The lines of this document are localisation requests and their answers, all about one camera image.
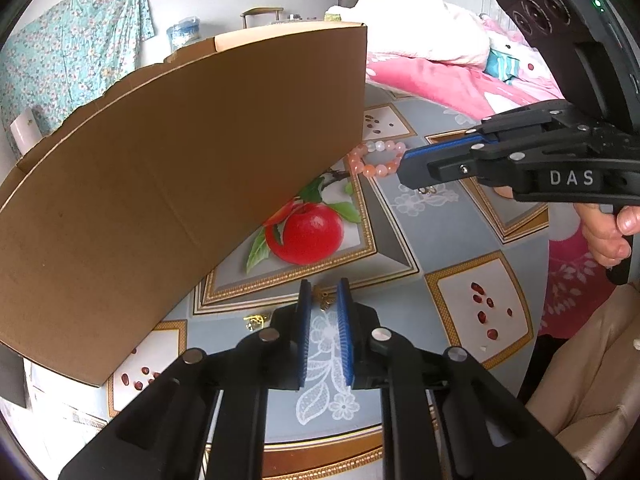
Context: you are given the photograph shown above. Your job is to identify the person's black pants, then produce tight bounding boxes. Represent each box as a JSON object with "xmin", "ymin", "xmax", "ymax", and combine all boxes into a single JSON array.
[{"xmin": 517, "ymin": 332, "xmax": 568, "ymax": 403}]

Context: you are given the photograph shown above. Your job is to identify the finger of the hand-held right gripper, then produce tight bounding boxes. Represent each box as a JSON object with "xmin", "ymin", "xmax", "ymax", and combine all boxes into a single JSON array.
[
  {"xmin": 401, "ymin": 102, "xmax": 572, "ymax": 159},
  {"xmin": 396, "ymin": 135, "xmax": 556, "ymax": 191}
]

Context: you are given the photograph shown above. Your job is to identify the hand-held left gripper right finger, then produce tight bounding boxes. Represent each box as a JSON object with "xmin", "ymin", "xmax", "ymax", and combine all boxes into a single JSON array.
[{"xmin": 336, "ymin": 277, "xmax": 586, "ymax": 480}]

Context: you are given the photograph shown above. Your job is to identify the floral teal hanging cloth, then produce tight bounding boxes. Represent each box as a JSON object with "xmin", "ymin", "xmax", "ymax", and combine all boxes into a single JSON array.
[{"xmin": 0, "ymin": 0, "xmax": 156, "ymax": 148}]

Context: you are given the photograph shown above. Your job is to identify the pink bead bracelet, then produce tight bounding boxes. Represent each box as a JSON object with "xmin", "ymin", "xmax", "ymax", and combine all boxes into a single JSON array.
[{"xmin": 347, "ymin": 140, "xmax": 408, "ymax": 178}]

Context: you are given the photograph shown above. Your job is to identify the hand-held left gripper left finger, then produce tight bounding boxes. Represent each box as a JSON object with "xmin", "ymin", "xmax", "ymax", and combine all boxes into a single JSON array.
[{"xmin": 59, "ymin": 279, "xmax": 313, "ymax": 480}]

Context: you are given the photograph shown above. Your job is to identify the person's beige jacket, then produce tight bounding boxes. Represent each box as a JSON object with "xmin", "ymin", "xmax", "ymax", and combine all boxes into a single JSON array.
[{"xmin": 525, "ymin": 280, "xmax": 640, "ymax": 480}]

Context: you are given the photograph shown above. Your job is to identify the blue water dispenser bottle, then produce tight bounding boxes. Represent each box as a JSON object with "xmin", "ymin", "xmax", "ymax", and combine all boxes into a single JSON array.
[{"xmin": 166, "ymin": 16, "xmax": 202, "ymax": 55}]

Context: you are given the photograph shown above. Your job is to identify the brown cardboard box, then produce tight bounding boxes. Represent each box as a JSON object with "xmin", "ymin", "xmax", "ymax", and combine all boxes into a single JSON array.
[{"xmin": 0, "ymin": 21, "xmax": 370, "ymax": 388}]

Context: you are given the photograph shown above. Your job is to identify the pink blanket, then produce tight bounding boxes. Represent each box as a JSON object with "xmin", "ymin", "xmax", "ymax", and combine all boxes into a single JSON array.
[{"xmin": 365, "ymin": 15, "xmax": 621, "ymax": 356}]

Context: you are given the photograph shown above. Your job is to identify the fruit print tablecloth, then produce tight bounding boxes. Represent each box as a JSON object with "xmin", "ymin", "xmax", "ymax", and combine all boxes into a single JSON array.
[{"xmin": 107, "ymin": 82, "xmax": 551, "ymax": 480}]

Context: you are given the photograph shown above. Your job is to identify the person's right hand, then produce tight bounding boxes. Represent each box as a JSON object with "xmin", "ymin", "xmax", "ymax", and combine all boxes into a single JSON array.
[{"xmin": 574, "ymin": 203, "xmax": 640, "ymax": 270}]

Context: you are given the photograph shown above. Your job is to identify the white fluffy blanket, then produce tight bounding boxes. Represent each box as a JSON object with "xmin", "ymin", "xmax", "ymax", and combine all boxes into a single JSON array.
[{"xmin": 326, "ymin": 0, "xmax": 493, "ymax": 68}]

